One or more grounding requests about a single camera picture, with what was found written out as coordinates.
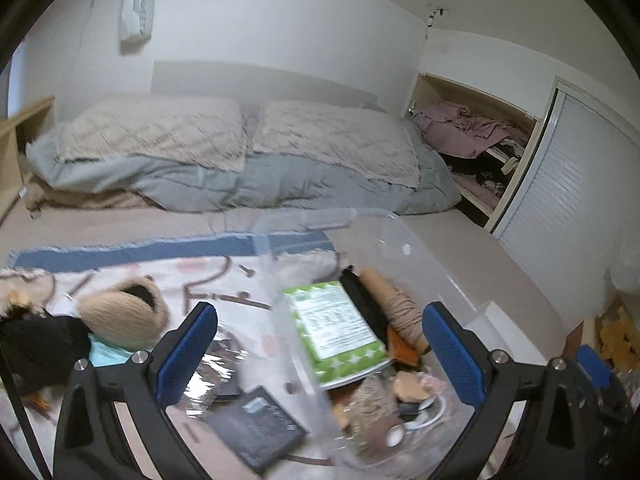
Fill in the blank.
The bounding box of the twine spool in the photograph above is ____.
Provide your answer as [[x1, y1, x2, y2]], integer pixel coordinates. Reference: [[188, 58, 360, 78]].
[[359, 266, 431, 356]]

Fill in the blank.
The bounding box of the green dotted wipes pack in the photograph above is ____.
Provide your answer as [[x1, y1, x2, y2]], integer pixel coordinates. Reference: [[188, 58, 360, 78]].
[[283, 281, 390, 390]]

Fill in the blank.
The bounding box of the round wooden coaster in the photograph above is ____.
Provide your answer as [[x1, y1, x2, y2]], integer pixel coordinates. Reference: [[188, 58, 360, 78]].
[[392, 370, 431, 403]]

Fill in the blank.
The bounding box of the teal wet wipes pack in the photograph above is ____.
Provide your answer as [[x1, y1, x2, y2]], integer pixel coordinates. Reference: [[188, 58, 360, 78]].
[[89, 334, 132, 367]]

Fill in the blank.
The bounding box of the beige plush slipper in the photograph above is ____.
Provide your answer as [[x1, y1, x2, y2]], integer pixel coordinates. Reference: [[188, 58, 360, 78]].
[[77, 276, 169, 351]]

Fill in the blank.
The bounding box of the silver foil bag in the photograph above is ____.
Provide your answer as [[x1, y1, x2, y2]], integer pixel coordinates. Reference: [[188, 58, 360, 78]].
[[178, 328, 247, 418]]

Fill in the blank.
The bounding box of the black fuzzy slipper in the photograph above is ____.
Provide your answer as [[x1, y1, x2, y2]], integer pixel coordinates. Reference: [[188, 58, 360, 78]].
[[1, 314, 91, 396]]

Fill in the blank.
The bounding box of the dark notebook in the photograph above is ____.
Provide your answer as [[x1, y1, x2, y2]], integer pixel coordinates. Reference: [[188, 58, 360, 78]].
[[206, 386, 308, 474]]

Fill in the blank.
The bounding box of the cartoon printed blanket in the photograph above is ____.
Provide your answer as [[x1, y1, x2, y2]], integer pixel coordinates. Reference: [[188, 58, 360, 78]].
[[1, 235, 348, 479]]

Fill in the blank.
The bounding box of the white louvered closet door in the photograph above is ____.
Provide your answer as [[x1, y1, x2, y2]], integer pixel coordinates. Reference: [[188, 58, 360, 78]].
[[492, 79, 639, 328]]

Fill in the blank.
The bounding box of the beige fleece blanket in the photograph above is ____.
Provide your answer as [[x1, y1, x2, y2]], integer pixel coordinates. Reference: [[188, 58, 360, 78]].
[[26, 177, 158, 211]]

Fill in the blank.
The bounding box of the clear plastic storage bin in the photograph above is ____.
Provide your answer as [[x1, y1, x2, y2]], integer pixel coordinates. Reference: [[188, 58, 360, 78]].
[[254, 208, 500, 479]]

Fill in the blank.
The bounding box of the grey blue duvet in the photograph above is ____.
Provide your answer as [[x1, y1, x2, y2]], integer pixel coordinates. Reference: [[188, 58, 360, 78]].
[[26, 124, 461, 214]]

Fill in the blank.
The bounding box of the beige quilted left pillow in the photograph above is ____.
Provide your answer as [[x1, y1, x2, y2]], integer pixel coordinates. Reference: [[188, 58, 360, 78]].
[[58, 94, 247, 172]]

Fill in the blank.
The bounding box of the beige quilted pillow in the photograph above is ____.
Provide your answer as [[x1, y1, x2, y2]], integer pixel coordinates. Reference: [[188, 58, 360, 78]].
[[253, 101, 420, 188], [58, 94, 247, 172]]

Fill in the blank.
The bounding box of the wooden bedside shelf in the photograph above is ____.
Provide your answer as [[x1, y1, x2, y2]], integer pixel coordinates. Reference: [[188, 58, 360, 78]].
[[0, 96, 55, 220]]

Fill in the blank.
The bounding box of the pile of pink clothes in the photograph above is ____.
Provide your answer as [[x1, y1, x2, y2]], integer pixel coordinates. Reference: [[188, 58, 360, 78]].
[[412, 101, 529, 159]]

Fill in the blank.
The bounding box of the beige quilted right pillow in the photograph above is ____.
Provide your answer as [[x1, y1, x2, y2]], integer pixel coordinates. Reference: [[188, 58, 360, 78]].
[[253, 101, 420, 188]]

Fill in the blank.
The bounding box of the white hanging bag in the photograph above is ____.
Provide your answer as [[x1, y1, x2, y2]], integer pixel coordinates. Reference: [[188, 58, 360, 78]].
[[118, 0, 155, 54]]

